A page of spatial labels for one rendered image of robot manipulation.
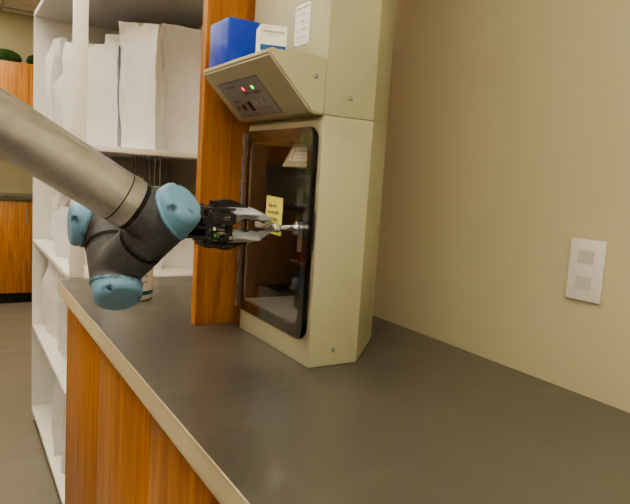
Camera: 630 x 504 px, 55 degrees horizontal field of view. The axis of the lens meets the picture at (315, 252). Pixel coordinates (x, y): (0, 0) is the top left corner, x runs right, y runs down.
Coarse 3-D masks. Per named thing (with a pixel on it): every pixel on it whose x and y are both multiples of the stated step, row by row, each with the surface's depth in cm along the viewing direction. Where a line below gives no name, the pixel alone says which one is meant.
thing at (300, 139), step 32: (288, 128) 117; (256, 160) 129; (288, 160) 117; (256, 192) 130; (288, 192) 117; (288, 224) 117; (256, 256) 130; (288, 256) 117; (256, 288) 130; (288, 288) 117; (288, 320) 117
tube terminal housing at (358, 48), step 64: (256, 0) 132; (320, 0) 109; (384, 0) 114; (384, 64) 121; (256, 128) 132; (320, 128) 109; (384, 128) 129; (320, 192) 110; (320, 256) 112; (256, 320) 133; (320, 320) 114
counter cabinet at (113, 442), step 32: (96, 352) 149; (96, 384) 149; (96, 416) 150; (128, 416) 122; (96, 448) 150; (128, 448) 122; (160, 448) 103; (96, 480) 150; (128, 480) 123; (160, 480) 104; (192, 480) 90
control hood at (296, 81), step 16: (272, 48) 102; (224, 64) 118; (240, 64) 112; (256, 64) 107; (272, 64) 103; (288, 64) 103; (304, 64) 105; (320, 64) 106; (208, 80) 128; (224, 80) 122; (272, 80) 108; (288, 80) 104; (304, 80) 105; (320, 80) 107; (224, 96) 129; (272, 96) 113; (288, 96) 108; (304, 96) 106; (320, 96) 107; (288, 112) 113; (304, 112) 109; (320, 112) 108
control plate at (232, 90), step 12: (228, 84) 122; (240, 84) 118; (252, 84) 114; (228, 96) 127; (240, 96) 123; (252, 96) 119; (264, 96) 115; (240, 108) 127; (264, 108) 119; (276, 108) 115
